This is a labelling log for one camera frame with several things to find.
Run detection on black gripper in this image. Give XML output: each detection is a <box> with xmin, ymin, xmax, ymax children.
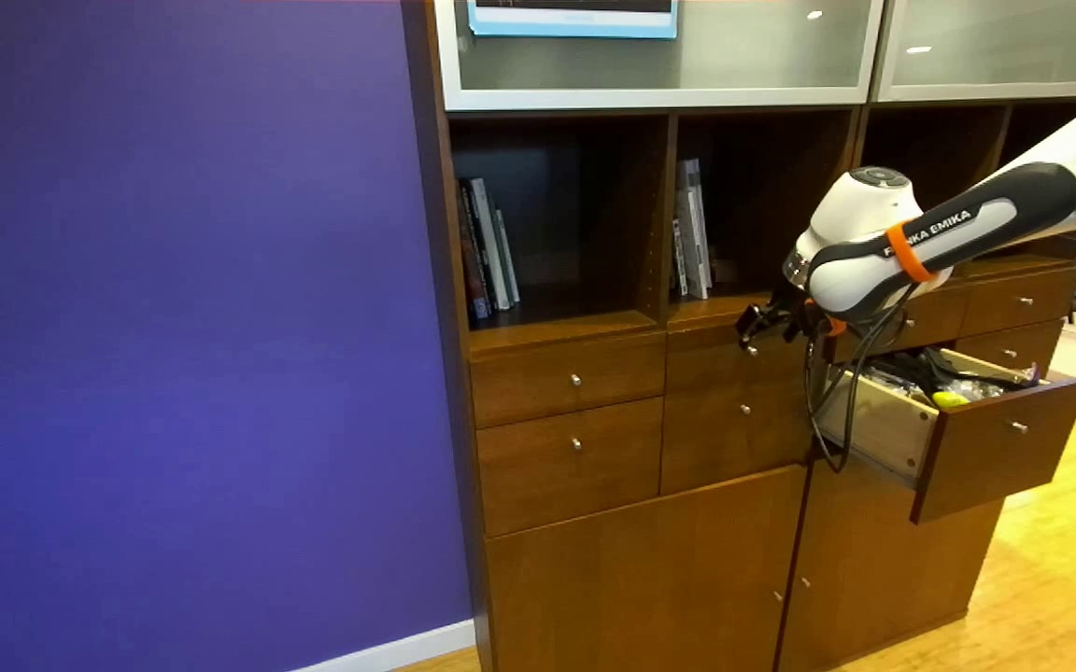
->
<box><xmin>738</xmin><ymin>285</ymin><xmax>839</xmax><ymax>355</ymax></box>

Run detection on closed wooden drawer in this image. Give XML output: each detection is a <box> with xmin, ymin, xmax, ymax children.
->
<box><xmin>960</xmin><ymin>260</ymin><xmax>1076</xmax><ymax>340</ymax></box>
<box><xmin>969</xmin><ymin>318</ymin><xmax>1068</xmax><ymax>376</ymax></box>
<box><xmin>466</xmin><ymin>325</ymin><xmax>668</xmax><ymax>435</ymax></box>
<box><xmin>892</xmin><ymin>280</ymin><xmax>972</xmax><ymax>355</ymax></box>
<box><xmin>475</xmin><ymin>397</ymin><xmax>668</xmax><ymax>542</ymax></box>
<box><xmin>659</xmin><ymin>385</ymin><xmax>814</xmax><ymax>498</ymax></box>

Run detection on large cluttered wooden drawer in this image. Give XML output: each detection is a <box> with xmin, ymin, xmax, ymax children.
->
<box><xmin>814</xmin><ymin>344</ymin><xmax>1076</xmax><ymax>527</ymax></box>

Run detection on grey standing books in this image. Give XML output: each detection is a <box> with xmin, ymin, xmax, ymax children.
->
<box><xmin>668</xmin><ymin>153</ymin><xmax>717</xmax><ymax>304</ymax></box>

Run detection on yellow round object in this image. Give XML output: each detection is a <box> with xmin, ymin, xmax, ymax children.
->
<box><xmin>932</xmin><ymin>385</ymin><xmax>978</xmax><ymax>413</ymax></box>

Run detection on wooden cabinet door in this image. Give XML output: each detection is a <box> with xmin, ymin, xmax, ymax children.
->
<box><xmin>778</xmin><ymin>456</ymin><xmax>1007</xmax><ymax>672</ymax></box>
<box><xmin>481</xmin><ymin>464</ymin><xmax>810</xmax><ymax>672</ymax></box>

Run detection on wide frosted glass door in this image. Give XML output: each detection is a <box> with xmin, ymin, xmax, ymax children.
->
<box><xmin>433</xmin><ymin>0</ymin><xmax>889</xmax><ymax>117</ymax></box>

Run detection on dark standing books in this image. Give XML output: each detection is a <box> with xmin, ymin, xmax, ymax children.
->
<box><xmin>455</xmin><ymin>172</ymin><xmax>526</xmax><ymax>330</ymax></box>

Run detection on brown wooden shelving unit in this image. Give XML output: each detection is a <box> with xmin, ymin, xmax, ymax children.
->
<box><xmin>418</xmin><ymin>0</ymin><xmax>1076</xmax><ymax>672</ymax></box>

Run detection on blue framed picture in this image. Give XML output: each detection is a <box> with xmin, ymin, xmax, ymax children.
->
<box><xmin>464</xmin><ymin>0</ymin><xmax>686</xmax><ymax>46</ymax></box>

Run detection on narrow frosted glass door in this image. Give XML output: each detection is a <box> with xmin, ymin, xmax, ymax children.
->
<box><xmin>870</xmin><ymin>0</ymin><xmax>1076</xmax><ymax>104</ymax></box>

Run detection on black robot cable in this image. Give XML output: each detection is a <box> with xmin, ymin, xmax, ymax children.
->
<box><xmin>805</xmin><ymin>296</ymin><xmax>913</xmax><ymax>479</ymax></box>

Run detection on black bag with straps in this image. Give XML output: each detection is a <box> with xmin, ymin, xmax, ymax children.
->
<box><xmin>870</xmin><ymin>346</ymin><xmax>969</xmax><ymax>401</ymax></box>

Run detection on orange strap on arm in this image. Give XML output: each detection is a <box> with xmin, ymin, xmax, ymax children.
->
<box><xmin>882</xmin><ymin>219</ymin><xmax>941</xmax><ymax>293</ymax></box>

